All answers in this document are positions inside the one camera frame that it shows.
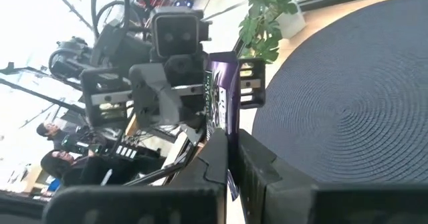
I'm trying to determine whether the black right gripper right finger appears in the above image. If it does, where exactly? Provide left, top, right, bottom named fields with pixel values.
left=237, top=129, right=428, bottom=224

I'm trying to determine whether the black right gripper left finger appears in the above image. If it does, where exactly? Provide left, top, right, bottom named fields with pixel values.
left=41, top=127, right=229, bottom=224

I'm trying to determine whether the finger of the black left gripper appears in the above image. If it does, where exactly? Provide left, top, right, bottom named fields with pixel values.
left=182, top=94, right=207, bottom=146
left=128, top=63, right=184, bottom=128

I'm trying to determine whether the dark blue tea packet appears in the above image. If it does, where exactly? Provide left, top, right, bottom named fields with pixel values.
left=203, top=51, right=241, bottom=201

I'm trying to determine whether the round dark blue placemat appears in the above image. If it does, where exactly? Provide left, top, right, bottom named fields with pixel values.
left=251, top=0, right=428, bottom=184

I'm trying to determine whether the black device with white buttons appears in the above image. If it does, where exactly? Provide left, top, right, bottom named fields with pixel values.
left=112, top=142, right=140, bottom=160

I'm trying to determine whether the person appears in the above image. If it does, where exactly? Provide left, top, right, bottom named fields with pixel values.
left=39, top=149, right=111, bottom=187
left=35, top=122, right=70, bottom=150

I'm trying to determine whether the green potted plant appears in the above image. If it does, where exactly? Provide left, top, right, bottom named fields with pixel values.
left=238, top=0, right=307, bottom=64

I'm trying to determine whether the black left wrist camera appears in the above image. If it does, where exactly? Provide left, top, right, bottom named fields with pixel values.
left=149, top=5, right=213, bottom=63

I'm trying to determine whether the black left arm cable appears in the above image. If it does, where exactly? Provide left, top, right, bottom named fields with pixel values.
left=90, top=0, right=134, bottom=41

